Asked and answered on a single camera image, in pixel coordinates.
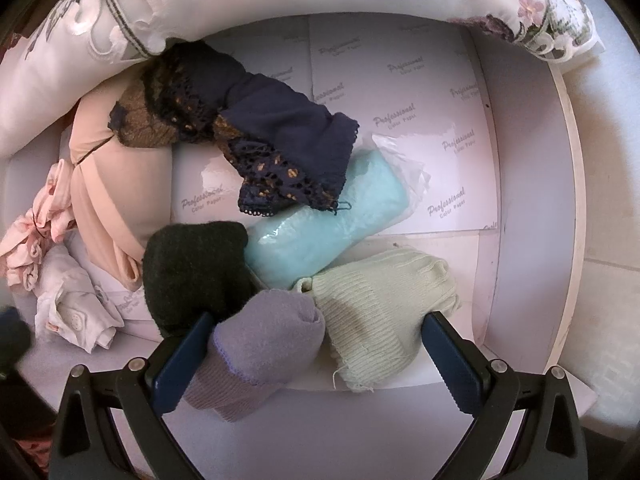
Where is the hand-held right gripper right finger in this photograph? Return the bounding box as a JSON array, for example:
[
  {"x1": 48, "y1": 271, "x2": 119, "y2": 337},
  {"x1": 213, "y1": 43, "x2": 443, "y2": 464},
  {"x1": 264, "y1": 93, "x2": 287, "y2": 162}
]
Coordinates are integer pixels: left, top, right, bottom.
[{"x1": 421, "y1": 311, "x2": 588, "y2": 480}]

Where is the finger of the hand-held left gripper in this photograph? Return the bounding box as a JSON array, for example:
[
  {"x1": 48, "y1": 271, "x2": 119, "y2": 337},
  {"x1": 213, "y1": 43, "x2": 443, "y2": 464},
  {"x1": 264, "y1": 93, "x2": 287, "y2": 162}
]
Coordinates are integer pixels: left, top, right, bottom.
[{"x1": 0, "y1": 305, "x2": 35, "y2": 378}]

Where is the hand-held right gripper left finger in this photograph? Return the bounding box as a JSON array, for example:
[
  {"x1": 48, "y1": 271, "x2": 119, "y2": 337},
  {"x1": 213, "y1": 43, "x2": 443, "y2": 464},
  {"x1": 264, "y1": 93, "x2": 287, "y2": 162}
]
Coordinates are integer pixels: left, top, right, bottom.
[{"x1": 50, "y1": 311, "x2": 216, "y2": 480}]

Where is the white buttoned cloth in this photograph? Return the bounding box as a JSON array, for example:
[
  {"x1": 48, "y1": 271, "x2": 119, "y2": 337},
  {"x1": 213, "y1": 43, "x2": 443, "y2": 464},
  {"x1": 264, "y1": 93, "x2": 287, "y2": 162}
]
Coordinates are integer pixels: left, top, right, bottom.
[{"x1": 34, "y1": 245, "x2": 125, "y2": 353}]

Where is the cream knitted sock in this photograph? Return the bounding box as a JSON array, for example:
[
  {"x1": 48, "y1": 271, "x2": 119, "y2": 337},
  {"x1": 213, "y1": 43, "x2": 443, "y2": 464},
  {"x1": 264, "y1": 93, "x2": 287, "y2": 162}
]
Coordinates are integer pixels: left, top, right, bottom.
[{"x1": 292, "y1": 247, "x2": 462, "y2": 393}]

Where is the purple knitted sock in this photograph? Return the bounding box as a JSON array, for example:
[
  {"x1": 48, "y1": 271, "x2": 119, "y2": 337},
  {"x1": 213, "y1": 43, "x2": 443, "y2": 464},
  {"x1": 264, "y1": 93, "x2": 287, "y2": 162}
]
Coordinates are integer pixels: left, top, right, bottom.
[{"x1": 182, "y1": 289, "x2": 327, "y2": 423}]

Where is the black knitted sock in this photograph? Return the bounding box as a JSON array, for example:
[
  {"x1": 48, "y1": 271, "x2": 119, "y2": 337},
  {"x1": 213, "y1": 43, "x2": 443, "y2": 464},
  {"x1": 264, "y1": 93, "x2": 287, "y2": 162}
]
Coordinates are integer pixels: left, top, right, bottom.
[{"x1": 142, "y1": 220, "x2": 258, "y2": 341}]

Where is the pink ruffled cloth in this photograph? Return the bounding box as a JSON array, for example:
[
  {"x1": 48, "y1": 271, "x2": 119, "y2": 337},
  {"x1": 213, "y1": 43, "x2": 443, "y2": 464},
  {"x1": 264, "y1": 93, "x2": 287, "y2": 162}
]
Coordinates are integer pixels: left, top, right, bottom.
[{"x1": 0, "y1": 159, "x2": 78, "y2": 291}]

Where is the peach bra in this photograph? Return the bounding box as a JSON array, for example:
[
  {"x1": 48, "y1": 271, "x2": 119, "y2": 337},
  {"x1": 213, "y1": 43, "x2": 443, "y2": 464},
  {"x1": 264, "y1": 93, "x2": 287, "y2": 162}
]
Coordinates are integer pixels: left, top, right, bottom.
[{"x1": 67, "y1": 72, "x2": 173, "y2": 291}]

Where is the light blue plastic-wrapped packet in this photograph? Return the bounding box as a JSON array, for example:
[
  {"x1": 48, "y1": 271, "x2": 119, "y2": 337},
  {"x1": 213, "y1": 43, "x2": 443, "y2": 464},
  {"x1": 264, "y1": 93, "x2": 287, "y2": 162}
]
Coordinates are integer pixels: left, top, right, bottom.
[{"x1": 245, "y1": 132, "x2": 432, "y2": 291}]

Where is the navy lace underwear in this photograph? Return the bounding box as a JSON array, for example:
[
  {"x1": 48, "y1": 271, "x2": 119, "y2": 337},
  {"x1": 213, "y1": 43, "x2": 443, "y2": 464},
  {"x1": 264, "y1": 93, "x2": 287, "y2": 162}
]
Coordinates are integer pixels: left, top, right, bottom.
[{"x1": 109, "y1": 42, "x2": 361, "y2": 217}]

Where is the layer of glossy paper sheets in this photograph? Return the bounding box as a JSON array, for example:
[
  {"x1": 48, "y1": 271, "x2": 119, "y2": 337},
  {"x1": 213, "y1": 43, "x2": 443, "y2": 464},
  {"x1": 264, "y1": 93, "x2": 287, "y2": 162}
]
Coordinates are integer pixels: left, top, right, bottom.
[{"x1": 60, "y1": 12, "x2": 501, "y2": 321}]

